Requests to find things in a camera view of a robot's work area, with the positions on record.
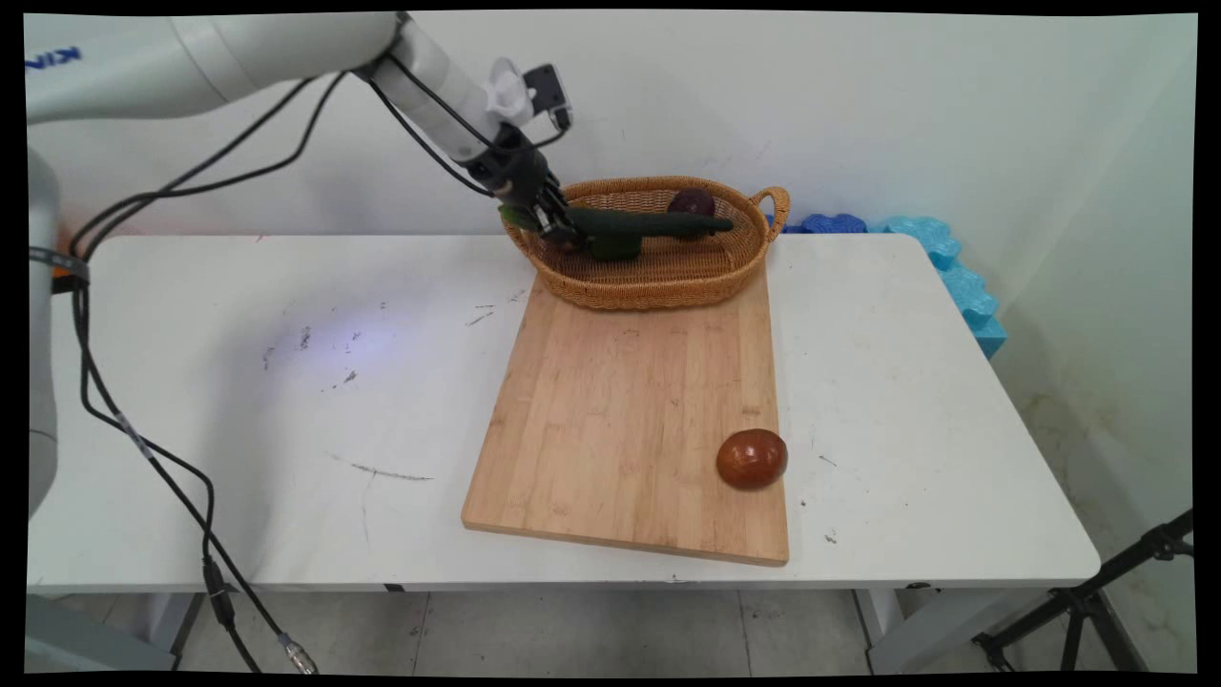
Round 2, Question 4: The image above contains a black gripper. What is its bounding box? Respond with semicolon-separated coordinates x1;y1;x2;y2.
466;124;583;241

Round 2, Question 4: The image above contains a dark green toy cucumber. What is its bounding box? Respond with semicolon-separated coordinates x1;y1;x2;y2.
500;204;736;240

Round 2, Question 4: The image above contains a dark purple toy fruit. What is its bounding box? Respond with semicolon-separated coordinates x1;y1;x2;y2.
666;186;717;219

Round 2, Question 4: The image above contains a light wooden cutting board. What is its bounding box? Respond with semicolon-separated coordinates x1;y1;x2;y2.
461;265;792;569

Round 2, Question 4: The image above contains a dark blue foam piece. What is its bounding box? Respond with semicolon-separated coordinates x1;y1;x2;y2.
763;212;871;237

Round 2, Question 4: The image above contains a red-brown toy apple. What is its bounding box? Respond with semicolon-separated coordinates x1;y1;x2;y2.
715;427;790;492

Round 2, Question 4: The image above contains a light blue foam piece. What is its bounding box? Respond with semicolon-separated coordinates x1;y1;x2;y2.
870;215;1009;361

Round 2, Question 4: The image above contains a white table leg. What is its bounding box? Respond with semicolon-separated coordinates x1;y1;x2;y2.
24;592;207;675
852;586;1055;676

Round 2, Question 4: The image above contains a black tripod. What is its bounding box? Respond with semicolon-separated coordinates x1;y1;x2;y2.
971;509;1196;675

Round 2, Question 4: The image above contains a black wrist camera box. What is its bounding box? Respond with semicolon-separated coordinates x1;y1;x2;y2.
522;64;574;132

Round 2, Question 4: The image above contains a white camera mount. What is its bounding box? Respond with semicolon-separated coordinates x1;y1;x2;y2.
481;56;537;126

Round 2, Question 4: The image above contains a woven wicker basket with handles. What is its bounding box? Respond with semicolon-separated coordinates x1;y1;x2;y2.
503;175;793;312

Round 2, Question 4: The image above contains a grey strap on arm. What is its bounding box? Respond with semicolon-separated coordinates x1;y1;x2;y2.
27;245;93;285

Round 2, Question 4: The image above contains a black cable with inline connector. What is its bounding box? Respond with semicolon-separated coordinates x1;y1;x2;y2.
69;52;573;675

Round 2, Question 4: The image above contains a black cable with silver plug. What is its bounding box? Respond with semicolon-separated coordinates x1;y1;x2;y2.
69;72;321;676

